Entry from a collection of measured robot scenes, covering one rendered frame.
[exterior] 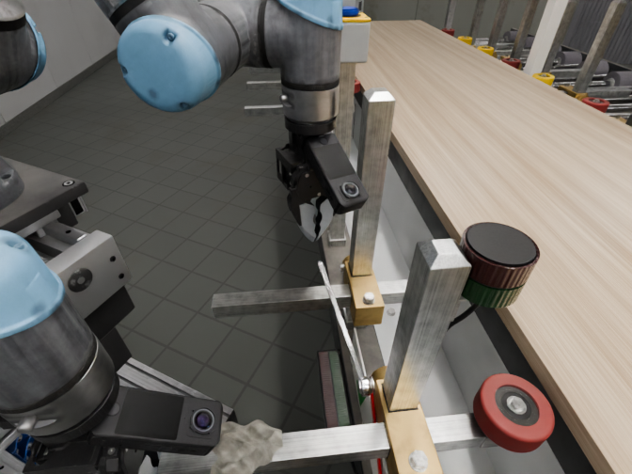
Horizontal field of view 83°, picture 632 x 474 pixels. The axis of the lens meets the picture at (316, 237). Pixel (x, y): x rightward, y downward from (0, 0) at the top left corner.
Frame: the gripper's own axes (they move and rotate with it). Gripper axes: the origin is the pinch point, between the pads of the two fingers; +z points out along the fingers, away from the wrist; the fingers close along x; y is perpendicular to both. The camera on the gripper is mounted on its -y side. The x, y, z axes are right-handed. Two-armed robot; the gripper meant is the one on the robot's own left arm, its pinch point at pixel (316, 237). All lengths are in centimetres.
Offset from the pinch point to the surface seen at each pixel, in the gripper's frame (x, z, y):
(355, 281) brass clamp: -5.2, 8.3, -5.3
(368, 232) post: -7.2, -1.8, -4.7
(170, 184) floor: 13, 95, 199
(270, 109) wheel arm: -27, 12, 91
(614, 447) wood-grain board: -14.4, 3.2, -42.4
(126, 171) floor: 39, 95, 233
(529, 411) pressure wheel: -9.4, 3.0, -35.7
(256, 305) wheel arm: 12.1, 9.8, -1.3
